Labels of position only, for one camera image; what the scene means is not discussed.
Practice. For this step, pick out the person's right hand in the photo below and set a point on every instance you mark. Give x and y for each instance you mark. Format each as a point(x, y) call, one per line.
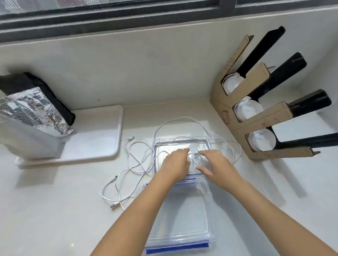
point(219, 168)

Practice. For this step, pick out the person's left hand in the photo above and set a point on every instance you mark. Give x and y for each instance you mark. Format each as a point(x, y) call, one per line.
point(175, 164)

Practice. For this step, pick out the clear container lid blue seal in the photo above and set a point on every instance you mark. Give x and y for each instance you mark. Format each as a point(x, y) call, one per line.
point(163, 158)

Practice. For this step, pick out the clear plastic container blue clips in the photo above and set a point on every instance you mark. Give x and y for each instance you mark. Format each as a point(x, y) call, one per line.
point(184, 216)

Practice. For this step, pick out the person's left forearm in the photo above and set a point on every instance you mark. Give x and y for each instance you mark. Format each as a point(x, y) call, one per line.
point(132, 219)

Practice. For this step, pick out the person's right forearm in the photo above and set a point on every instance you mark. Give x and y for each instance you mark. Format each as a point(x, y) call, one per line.
point(264, 211)

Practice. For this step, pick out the white cup lid stack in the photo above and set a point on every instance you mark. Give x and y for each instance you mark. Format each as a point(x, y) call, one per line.
point(261, 141)
point(232, 84)
point(248, 110)

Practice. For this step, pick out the cardboard cup dispenser rack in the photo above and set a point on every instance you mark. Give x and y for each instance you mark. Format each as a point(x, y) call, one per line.
point(221, 105)

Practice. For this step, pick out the white rectangular tray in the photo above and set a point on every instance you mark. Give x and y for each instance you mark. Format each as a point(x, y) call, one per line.
point(100, 137)

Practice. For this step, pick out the black bag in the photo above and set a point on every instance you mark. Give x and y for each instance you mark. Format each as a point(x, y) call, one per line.
point(56, 102)

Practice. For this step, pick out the silver foil bag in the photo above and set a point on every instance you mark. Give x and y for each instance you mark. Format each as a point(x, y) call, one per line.
point(26, 126)

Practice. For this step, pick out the black window frame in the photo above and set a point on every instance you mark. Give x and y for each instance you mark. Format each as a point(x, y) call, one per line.
point(227, 4)

